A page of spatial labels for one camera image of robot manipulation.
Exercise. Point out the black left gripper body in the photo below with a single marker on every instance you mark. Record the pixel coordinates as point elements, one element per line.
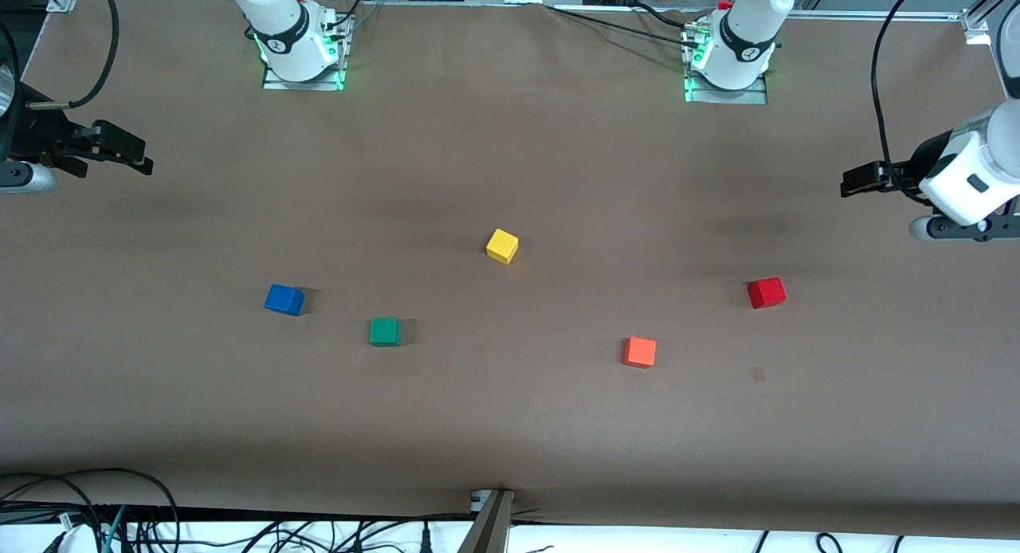
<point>911,168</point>

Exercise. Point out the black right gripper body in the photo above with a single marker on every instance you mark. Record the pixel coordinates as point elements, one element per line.
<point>33,135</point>

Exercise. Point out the red wooden block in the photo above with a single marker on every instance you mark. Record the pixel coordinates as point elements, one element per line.
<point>766,293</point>

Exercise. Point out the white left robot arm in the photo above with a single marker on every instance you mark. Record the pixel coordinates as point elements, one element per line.
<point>976,178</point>

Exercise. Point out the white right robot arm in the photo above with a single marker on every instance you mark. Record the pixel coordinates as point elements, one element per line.
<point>283,27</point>

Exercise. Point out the blue wooden block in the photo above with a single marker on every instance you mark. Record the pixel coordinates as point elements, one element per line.
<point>284,300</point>

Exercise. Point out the orange wooden block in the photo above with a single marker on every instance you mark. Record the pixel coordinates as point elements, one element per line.
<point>640,352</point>

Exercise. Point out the green wooden block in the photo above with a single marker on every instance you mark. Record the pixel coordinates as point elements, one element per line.
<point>385,331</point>

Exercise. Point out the yellow wooden block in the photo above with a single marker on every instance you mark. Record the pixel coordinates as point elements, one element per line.
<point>502,246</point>

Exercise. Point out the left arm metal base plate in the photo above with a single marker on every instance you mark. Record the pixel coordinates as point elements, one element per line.
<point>753,96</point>

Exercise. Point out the small aluminium corner bracket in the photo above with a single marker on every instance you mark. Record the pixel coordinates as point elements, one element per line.
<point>60,1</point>

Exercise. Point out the aluminium frame post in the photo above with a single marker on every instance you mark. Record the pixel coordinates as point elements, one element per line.
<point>976,23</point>

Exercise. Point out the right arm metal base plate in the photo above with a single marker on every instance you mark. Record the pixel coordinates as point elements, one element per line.
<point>275,83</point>

